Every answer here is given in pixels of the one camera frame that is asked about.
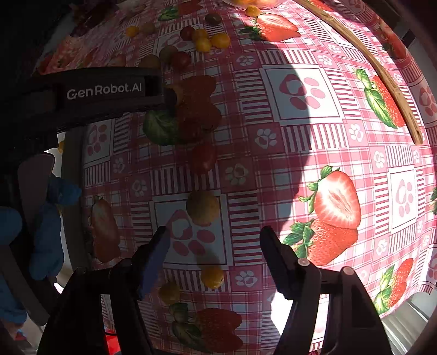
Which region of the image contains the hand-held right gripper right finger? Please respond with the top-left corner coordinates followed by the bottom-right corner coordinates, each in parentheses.
top-left (259, 225), bottom-right (393, 355)

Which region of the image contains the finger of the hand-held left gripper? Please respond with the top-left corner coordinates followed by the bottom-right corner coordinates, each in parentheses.
top-left (163, 87), bottom-right (178, 110)

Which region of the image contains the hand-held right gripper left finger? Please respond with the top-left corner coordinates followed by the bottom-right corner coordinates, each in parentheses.
top-left (36, 225), bottom-right (171, 355)

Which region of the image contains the large yellow green tomato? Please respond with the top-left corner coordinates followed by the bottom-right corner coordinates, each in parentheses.
top-left (185, 190), bottom-right (221, 227)

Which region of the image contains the clear glass bowl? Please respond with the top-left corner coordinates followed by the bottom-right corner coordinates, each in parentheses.
top-left (222, 0), bottom-right (284, 10)

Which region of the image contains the person's left hand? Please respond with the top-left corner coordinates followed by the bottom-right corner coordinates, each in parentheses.
top-left (0, 175), bottom-right (83, 325)

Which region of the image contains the yellow green cherry tomato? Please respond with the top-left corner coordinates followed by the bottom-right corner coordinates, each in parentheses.
top-left (158, 281), bottom-right (181, 306)

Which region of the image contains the strawberry print plaid tablecloth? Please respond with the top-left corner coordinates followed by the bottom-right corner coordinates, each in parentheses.
top-left (37, 0), bottom-right (437, 355)

